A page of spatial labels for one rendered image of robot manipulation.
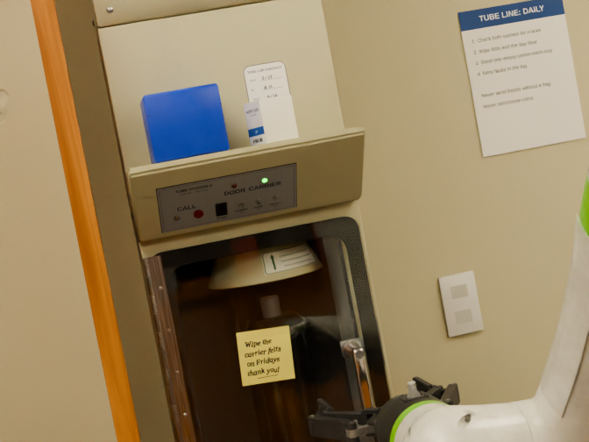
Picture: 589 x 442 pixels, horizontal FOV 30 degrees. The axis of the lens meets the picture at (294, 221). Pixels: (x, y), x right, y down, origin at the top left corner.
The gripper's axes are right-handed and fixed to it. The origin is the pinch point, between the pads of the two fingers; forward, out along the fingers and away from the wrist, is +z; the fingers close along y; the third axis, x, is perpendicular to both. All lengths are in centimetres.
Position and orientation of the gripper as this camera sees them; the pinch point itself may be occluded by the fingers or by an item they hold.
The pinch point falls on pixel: (371, 399)
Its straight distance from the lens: 151.3
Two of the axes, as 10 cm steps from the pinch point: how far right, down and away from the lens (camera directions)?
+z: -1.8, -0.2, 9.8
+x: 1.8, 9.8, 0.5
